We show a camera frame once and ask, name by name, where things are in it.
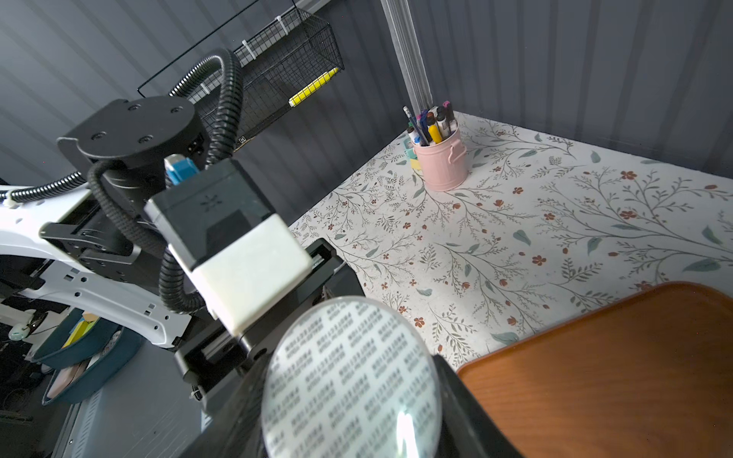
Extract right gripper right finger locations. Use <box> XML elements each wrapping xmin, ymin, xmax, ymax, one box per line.
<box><xmin>433</xmin><ymin>355</ymin><xmax>521</xmax><ymax>458</ymax></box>

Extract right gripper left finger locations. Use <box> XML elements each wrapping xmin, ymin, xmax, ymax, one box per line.
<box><xmin>181</xmin><ymin>355</ymin><xmax>272</xmax><ymax>458</ymax></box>

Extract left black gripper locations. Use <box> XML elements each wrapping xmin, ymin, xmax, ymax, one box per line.
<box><xmin>176</xmin><ymin>238</ymin><xmax>365</xmax><ymax>412</ymax></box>

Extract candy jar with patterned lid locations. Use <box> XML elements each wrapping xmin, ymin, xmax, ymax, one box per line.
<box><xmin>261</xmin><ymin>296</ymin><xmax>442</xmax><ymax>457</ymax></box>

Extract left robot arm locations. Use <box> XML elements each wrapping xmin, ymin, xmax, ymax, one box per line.
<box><xmin>1</xmin><ymin>97</ymin><xmax>363</xmax><ymax>413</ymax></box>

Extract brown wooden tray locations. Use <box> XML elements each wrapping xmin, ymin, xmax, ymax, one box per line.
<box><xmin>458</xmin><ymin>282</ymin><xmax>732</xmax><ymax>457</ymax></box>

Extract pink pen cup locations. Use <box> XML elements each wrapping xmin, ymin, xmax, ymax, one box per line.
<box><xmin>414</xmin><ymin>130</ymin><xmax>469</xmax><ymax>192</ymax></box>

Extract pens in pink cup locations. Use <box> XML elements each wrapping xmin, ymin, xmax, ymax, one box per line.
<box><xmin>403</xmin><ymin>100</ymin><xmax>459</xmax><ymax>147</ymax></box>

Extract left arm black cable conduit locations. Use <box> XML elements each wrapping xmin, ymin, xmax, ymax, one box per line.
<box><xmin>0</xmin><ymin>48</ymin><xmax>244</xmax><ymax>315</ymax></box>

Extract black wire wall basket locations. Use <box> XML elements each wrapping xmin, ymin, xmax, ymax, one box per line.
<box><xmin>160</xmin><ymin>5</ymin><xmax>345</xmax><ymax>152</ymax></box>

